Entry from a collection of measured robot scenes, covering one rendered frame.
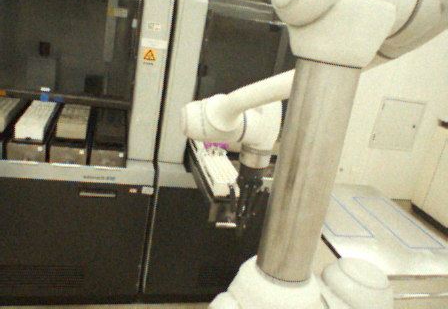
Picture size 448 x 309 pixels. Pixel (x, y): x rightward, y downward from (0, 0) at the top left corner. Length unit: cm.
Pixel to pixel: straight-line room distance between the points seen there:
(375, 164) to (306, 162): 305
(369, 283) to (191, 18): 119
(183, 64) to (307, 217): 113
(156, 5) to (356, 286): 123
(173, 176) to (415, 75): 242
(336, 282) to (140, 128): 112
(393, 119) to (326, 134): 299
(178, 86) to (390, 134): 232
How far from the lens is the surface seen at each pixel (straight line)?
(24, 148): 170
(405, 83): 358
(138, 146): 176
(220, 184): 136
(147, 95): 169
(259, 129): 110
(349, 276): 86
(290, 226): 68
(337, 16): 59
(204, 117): 102
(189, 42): 168
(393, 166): 380
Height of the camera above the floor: 141
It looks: 18 degrees down
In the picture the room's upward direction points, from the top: 10 degrees clockwise
